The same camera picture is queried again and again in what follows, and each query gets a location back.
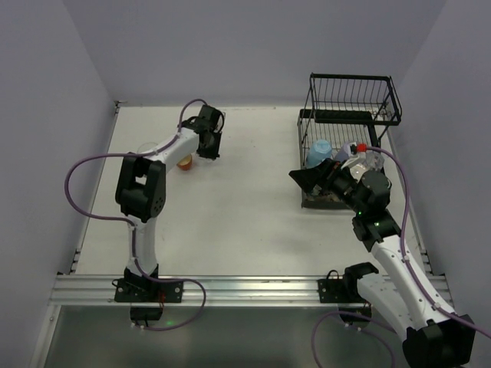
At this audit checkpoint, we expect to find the beige seahorse mug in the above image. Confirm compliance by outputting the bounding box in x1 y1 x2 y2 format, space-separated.
306 192 341 203

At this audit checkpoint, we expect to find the orange ceramic mug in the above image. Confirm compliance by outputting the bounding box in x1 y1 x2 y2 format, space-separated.
177 154 193 171

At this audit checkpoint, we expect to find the clear faceted glass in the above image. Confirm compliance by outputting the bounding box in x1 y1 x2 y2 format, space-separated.
364 151 384 172

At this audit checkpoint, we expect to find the clear plastic tumbler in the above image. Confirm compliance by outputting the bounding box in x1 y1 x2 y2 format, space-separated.
137 142 157 155

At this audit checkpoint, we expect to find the white floral mug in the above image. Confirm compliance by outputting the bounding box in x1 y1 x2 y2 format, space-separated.
350 163 371 182

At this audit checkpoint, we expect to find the small clear glass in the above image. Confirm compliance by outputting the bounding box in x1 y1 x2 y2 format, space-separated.
196 156 215 167

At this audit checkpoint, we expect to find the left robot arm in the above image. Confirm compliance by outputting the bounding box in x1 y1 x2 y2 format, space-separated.
115 104 225 279

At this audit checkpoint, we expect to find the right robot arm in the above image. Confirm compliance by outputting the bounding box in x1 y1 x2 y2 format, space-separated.
289 159 475 367

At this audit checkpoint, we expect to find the lavender plastic cup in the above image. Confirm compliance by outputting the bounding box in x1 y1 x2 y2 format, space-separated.
334 142 357 162

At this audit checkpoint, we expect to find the light blue faceted mug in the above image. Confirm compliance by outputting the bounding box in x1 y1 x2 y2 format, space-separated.
305 140 332 169

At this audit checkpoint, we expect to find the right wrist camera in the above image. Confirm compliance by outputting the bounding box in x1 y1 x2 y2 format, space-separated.
341 143 368 169

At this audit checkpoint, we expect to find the black wire dish rack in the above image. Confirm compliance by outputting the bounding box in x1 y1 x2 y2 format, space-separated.
297 72 404 210

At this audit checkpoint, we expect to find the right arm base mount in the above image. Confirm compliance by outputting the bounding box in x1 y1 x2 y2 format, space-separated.
317 262 379 328

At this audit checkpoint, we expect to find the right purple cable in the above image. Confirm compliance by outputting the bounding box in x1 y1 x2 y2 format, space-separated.
311 143 491 368

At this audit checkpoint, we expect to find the purple cable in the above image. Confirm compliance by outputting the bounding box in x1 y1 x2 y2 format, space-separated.
64 98 208 333
311 143 491 368

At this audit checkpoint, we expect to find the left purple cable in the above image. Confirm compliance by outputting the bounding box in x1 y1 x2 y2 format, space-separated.
64 98 208 333

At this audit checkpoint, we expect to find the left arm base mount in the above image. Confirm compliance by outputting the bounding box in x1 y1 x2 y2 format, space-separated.
112 268 183 327

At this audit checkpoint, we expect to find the aluminium mounting rail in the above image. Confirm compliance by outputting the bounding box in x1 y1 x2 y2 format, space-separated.
48 272 457 307

